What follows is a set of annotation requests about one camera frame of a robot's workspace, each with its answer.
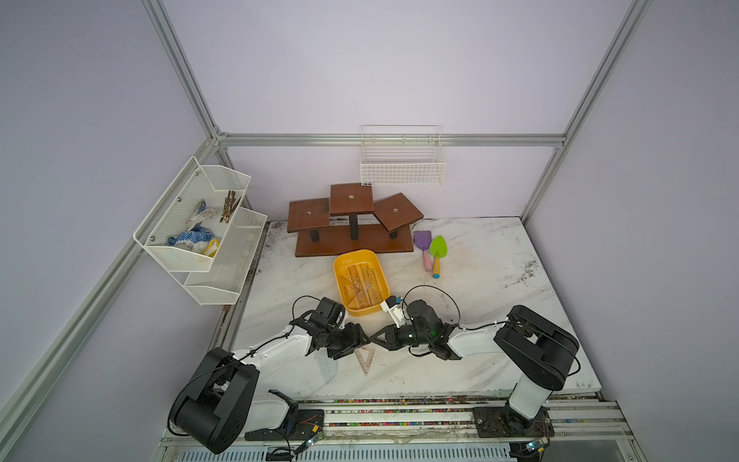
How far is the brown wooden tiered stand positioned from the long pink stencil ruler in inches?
2.9

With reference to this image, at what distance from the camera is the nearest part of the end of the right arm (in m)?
0.76

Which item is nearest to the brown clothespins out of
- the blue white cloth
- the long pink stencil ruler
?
the blue white cloth

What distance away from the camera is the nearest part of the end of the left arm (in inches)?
29.4

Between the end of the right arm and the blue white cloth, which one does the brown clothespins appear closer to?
the blue white cloth
